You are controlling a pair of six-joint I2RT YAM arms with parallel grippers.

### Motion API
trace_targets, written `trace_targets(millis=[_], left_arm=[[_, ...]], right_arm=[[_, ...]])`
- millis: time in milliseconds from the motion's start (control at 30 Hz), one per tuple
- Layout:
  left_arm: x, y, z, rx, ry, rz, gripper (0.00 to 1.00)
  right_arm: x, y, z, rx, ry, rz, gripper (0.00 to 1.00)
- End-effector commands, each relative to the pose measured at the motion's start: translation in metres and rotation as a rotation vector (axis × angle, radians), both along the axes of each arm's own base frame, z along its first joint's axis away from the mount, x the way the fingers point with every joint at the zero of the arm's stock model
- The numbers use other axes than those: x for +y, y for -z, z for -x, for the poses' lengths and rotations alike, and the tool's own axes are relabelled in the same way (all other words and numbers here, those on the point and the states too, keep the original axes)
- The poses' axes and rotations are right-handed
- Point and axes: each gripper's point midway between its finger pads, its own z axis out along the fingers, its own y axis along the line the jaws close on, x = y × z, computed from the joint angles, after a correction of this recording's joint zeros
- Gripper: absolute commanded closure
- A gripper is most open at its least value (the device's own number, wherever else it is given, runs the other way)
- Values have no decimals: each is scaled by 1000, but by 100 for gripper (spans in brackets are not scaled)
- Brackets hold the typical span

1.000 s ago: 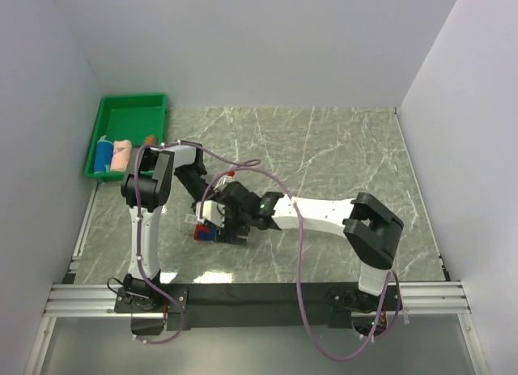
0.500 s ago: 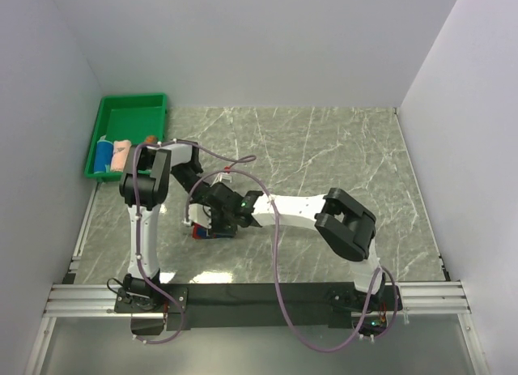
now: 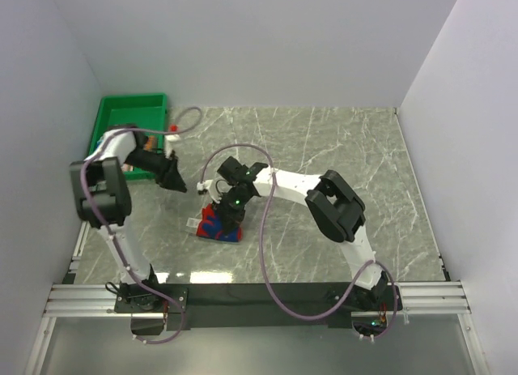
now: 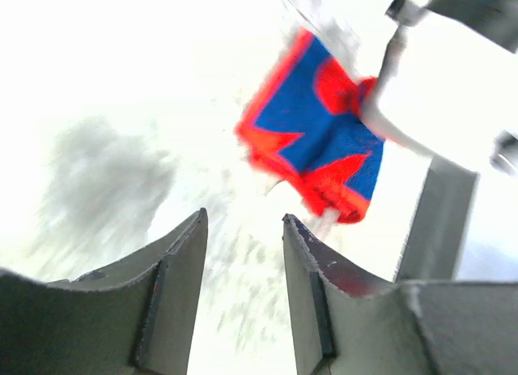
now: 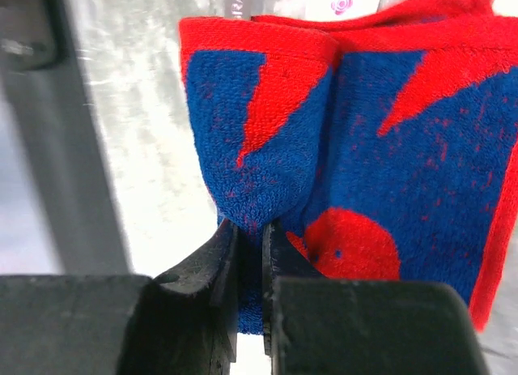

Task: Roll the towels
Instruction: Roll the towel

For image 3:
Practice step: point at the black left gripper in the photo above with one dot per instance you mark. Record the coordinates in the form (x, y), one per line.
(169, 176)

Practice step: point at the orange and grey towel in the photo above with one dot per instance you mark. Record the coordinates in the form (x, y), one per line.
(151, 144)

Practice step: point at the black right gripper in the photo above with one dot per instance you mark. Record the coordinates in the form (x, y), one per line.
(230, 219)

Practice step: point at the black base beam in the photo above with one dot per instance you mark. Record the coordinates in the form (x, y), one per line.
(206, 305)

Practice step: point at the red and blue towel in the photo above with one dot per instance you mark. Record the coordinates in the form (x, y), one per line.
(210, 227)

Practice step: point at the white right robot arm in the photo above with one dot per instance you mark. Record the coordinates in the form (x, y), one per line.
(336, 209)

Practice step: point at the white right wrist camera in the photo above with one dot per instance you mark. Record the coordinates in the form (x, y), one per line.
(204, 187)

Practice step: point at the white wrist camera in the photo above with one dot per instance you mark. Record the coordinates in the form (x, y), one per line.
(204, 187)
(170, 139)

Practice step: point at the aluminium rail frame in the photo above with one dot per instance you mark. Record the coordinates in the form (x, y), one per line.
(417, 298)

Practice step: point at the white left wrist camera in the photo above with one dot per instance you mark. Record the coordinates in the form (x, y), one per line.
(170, 139)

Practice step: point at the green plastic tray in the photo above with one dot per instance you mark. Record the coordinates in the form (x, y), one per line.
(146, 111)

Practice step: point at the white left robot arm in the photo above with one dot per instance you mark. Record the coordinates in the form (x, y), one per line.
(102, 199)

